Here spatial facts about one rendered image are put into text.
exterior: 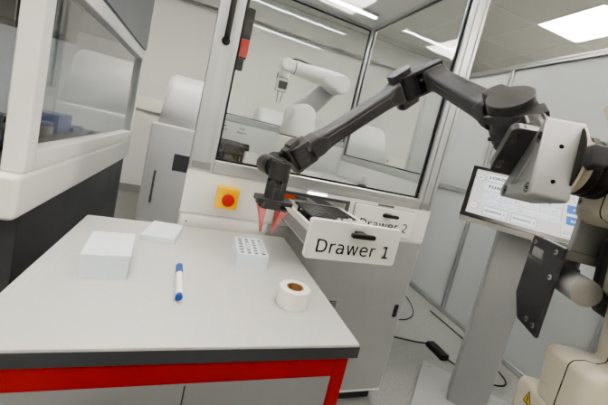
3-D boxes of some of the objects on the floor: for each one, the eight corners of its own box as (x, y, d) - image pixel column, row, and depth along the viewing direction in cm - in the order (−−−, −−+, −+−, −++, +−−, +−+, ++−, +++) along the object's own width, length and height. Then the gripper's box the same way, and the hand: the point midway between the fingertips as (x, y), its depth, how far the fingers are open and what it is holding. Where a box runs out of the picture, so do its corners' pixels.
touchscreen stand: (523, 494, 119) (612, 243, 108) (405, 421, 140) (470, 204, 129) (509, 409, 163) (573, 225, 152) (422, 363, 184) (471, 199, 173)
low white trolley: (275, 656, 69) (360, 344, 60) (-116, 805, 47) (-68, 351, 39) (241, 419, 123) (283, 237, 114) (52, 437, 101) (87, 214, 93)
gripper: (261, 177, 81) (248, 233, 82) (298, 184, 84) (285, 239, 85) (258, 173, 87) (246, 225, 89) (292, 180, 90) (280, 230, 92)
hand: (266, 229), depth 87 cm, fingers open, 3 cm apart
